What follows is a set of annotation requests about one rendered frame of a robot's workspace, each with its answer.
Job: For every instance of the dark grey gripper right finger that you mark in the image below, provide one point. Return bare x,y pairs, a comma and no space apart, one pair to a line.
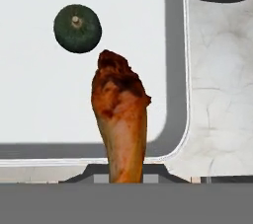
154,172

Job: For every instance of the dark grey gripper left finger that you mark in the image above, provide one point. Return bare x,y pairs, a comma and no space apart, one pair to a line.
98,172

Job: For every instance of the white tupperware container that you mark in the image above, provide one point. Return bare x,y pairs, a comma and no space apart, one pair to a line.
82,103

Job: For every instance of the dark green round squash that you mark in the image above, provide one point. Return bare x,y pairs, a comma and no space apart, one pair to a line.
77,28

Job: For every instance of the brown chicken drumstick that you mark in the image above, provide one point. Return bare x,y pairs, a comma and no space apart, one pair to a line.
122,116

